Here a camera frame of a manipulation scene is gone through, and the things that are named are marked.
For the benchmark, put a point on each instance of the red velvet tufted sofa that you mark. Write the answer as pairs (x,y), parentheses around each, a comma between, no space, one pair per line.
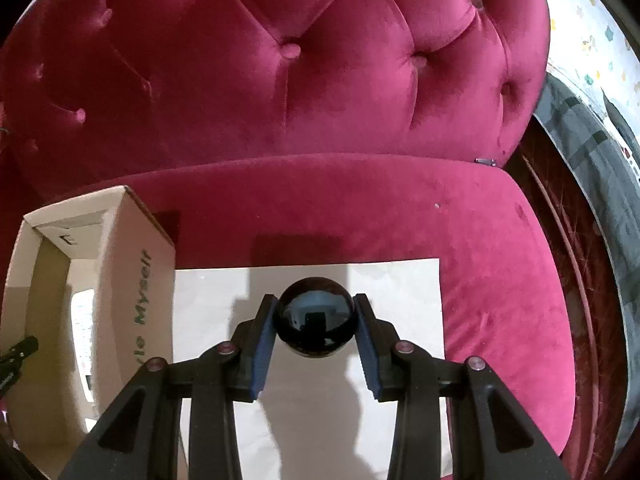
(300,85)

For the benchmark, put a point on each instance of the white flower printed blanket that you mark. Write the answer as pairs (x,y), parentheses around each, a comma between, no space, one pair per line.
(590,20)

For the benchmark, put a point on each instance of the grey cloth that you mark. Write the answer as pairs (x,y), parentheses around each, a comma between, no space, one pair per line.
(600,180)

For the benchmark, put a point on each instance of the white remote control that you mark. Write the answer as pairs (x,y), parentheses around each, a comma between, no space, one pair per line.
(82,320)

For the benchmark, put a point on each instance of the small metal sofa bracket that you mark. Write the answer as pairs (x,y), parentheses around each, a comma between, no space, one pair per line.
(485,161)

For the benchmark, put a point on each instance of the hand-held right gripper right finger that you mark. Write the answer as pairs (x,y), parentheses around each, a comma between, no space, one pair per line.
(369,347)

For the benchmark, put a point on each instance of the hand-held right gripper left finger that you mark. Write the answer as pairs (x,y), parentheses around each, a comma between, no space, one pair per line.
(265,345)

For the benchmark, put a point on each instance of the cardboard box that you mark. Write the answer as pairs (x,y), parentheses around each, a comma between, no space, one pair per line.
(125,240)

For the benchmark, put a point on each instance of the black glossy ball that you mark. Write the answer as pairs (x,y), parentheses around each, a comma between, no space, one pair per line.
(300,335)

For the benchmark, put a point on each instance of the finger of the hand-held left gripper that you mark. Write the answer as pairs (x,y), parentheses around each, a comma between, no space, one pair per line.
(17,355)

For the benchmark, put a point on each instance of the beige paper sheet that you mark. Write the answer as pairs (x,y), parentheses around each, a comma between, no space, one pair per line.
(400,300)

